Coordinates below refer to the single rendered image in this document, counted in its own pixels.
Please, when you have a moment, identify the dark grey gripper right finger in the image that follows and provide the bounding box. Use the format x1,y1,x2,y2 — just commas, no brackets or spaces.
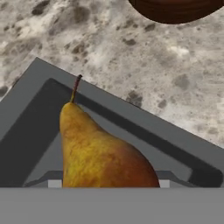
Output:
155,170,200,188

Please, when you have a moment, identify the yellow-brown pear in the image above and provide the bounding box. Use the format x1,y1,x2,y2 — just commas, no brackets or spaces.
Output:
59,73,161,188

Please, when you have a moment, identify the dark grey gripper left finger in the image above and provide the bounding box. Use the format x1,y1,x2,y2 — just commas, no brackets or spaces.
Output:
23,170,65,188

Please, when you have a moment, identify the grey sink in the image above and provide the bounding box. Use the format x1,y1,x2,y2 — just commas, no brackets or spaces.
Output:
0,56,224,188

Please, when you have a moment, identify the dark brown wooden bowl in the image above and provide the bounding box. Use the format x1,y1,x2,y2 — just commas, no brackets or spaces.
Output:
128,0,224,25

